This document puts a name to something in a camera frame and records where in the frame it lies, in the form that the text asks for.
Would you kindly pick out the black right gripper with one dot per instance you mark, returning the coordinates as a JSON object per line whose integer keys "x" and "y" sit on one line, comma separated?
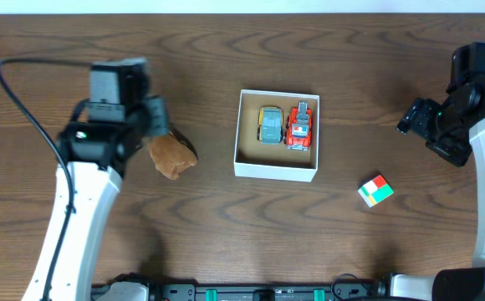
{"x": 412, "y": 119}

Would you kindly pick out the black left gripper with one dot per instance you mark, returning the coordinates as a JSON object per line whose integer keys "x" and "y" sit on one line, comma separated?
{"x": 159, "y": 115}

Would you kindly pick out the red toy fire truck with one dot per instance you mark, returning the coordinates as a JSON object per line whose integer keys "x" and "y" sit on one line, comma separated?
{"x": 299, "y": 127}

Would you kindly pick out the grey yellow toy car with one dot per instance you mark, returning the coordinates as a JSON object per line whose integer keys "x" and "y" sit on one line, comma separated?
{"x": 270, "y": 125}

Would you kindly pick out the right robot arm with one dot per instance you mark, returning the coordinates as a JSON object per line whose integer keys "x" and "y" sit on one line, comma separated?
{"x": 466, "y": 91}

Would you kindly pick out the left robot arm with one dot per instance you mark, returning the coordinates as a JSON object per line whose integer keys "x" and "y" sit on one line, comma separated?
{"x": 103, "y": 133}

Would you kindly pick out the brown plush toy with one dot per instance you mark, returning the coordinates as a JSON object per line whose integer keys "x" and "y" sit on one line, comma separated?
{"x": 171, "y": 155}

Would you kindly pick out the colourful puzzle cube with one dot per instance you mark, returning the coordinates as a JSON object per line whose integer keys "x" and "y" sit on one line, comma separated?
{"x": 375, "y": 191}

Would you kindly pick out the white cardboard box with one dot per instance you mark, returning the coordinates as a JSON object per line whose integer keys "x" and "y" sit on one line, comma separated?
{"x": 275, "y": 162}

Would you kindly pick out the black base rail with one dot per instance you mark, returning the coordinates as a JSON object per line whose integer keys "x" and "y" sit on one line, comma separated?
{"x": 345, "y": 287}

